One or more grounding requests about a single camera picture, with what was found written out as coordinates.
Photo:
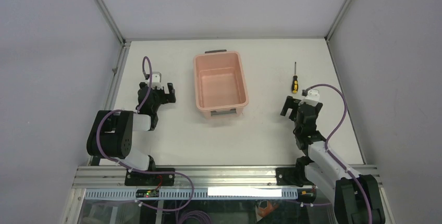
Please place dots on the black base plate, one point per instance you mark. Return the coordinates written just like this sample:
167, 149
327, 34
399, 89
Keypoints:
292, 176
150, 177

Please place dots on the white slotted cable duct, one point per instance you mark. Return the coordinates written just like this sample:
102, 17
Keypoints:
211, 193

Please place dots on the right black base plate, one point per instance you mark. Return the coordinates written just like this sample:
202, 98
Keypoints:
292, 176

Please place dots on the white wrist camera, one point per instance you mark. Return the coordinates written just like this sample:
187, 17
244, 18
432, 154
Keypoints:
311, 95
154, 80

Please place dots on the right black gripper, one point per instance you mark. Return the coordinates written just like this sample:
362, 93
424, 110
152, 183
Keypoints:
292, 103

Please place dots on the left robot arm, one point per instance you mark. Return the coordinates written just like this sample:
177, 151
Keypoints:
111, 134

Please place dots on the orange object under table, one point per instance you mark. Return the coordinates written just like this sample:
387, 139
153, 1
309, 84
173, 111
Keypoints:
265, 207

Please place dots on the pink plastic bin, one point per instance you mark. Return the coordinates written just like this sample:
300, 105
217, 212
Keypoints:
220, 85

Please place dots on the aluminium front rail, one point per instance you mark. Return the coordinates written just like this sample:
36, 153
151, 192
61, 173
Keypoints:
112, 177

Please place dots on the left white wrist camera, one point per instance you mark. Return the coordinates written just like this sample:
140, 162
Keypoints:
154, 80

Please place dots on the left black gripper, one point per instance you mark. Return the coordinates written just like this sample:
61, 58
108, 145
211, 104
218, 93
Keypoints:
167, 98

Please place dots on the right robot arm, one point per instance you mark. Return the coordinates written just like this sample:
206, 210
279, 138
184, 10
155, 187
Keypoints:
354, 196

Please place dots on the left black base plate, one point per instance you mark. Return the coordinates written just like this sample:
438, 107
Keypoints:
150, 177

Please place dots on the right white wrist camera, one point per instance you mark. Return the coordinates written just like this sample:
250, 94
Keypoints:
311, 95

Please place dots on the yellow black screwdriver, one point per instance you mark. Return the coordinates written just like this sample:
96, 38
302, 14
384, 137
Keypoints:
294, 85

